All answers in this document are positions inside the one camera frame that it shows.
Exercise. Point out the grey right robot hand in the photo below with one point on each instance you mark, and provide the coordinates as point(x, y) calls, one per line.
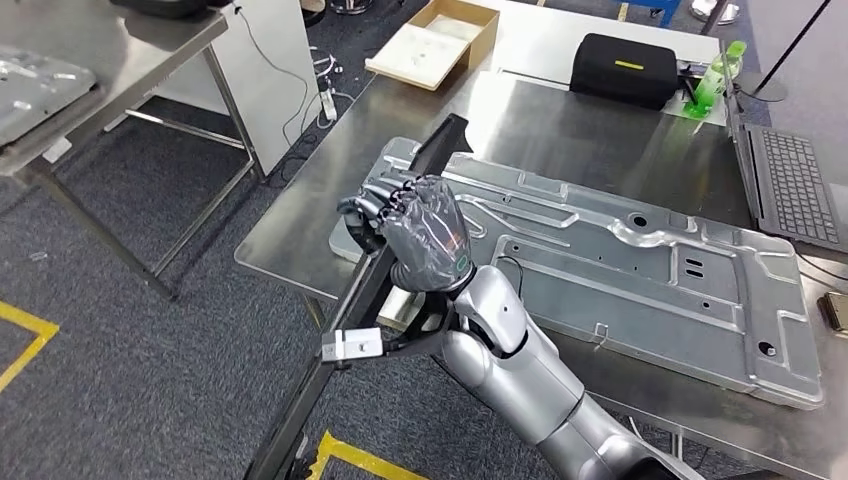
point(424, 232)

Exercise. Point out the long black plastic part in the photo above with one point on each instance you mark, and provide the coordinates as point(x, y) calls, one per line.
point(437, 142)

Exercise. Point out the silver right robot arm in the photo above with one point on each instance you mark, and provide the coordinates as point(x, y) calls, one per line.
point(523, 391)

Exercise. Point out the stainless steel workbench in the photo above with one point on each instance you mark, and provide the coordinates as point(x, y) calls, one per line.
point(596, 139)

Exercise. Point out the white power strip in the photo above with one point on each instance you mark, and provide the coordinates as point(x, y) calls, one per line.
point(328, 102)

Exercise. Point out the white foam sheet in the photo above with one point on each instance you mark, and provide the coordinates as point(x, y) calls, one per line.
point(417, 53)

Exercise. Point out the open cardboard box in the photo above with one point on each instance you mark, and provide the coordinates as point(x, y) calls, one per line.
point(480, 33)

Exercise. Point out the large stamped metal panel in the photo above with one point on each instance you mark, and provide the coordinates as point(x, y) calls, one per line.
point(629, 278)

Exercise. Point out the white cabinet panel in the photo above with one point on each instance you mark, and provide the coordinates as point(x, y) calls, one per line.
point(272, 79)

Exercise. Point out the yellow floor tape square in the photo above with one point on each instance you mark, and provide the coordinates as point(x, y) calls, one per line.
point(371, 457)

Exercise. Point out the white table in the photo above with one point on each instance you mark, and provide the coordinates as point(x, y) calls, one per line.
point(543, 33)

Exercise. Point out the chrome chair base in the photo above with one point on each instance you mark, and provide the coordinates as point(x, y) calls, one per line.
point(351, 5)

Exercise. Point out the black case with yellow label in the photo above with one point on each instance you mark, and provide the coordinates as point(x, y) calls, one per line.
point(623, 73)

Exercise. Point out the stainless steel side table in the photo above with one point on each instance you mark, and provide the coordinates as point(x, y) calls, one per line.
point(166, 40)

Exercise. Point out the green plastic bottle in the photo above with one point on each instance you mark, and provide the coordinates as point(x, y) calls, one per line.
point(712, 83)

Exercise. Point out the black device on table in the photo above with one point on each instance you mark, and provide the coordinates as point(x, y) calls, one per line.
point(166, 6)

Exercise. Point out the chrome round base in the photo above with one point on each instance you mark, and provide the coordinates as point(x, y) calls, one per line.
point(715, 10)

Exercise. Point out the grey laptop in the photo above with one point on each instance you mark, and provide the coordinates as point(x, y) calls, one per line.
point(795, 179)

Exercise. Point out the grey stamped metal panel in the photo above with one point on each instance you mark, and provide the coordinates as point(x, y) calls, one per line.
point(40, 93)

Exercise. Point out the black stanchion with round base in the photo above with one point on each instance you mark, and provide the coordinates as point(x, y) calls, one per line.
point(797, 40)

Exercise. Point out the gold smartphone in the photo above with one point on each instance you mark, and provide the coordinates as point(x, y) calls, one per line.
point(836, 312)

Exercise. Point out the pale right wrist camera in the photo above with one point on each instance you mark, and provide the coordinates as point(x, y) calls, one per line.
point(358, 344)

